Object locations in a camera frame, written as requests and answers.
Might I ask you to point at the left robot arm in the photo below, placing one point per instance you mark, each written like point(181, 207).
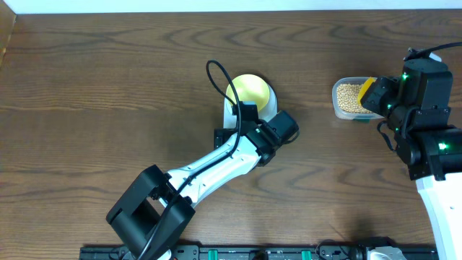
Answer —
point(156, 208)

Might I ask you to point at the white digital kitchen scale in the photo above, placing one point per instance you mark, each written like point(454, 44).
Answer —
point(267, 112)

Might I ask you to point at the pale yellow plastic bowl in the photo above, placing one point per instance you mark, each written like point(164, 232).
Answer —
point(251, 88)

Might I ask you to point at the yellow measuring scoop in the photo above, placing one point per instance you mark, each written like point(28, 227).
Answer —
point(364, 88)

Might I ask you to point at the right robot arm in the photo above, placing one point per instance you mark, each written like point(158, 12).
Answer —
point(415, 107)

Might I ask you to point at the clear plastic container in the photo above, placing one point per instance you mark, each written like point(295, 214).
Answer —
point(351, 116)

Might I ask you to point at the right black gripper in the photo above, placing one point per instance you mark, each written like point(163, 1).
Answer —
point(382, 85)

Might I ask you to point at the soybeans in container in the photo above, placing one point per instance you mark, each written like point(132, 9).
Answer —
point(347, 98)

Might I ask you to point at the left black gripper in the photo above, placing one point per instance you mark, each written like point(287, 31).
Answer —
point(221, 132)

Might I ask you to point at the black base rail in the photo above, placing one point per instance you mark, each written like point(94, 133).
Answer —
point(374, 248)

